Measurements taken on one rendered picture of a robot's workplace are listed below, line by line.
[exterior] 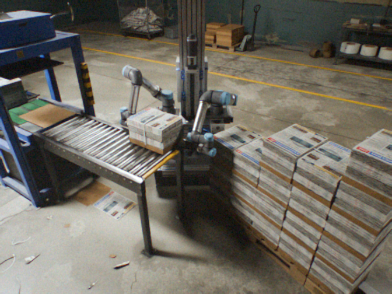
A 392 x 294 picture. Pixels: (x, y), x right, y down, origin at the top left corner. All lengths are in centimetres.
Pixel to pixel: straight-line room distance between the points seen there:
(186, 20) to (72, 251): 230
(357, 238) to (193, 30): 214
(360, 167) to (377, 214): 28
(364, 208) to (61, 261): 234
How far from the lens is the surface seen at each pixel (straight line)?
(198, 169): 320
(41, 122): 328
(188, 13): 290
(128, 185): 228
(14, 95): 381
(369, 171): 182
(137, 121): 246
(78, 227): 311
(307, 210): 218
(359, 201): 192
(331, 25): 873
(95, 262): 279
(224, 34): 854
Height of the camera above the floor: 215
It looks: 33 degrees down
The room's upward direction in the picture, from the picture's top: straight up
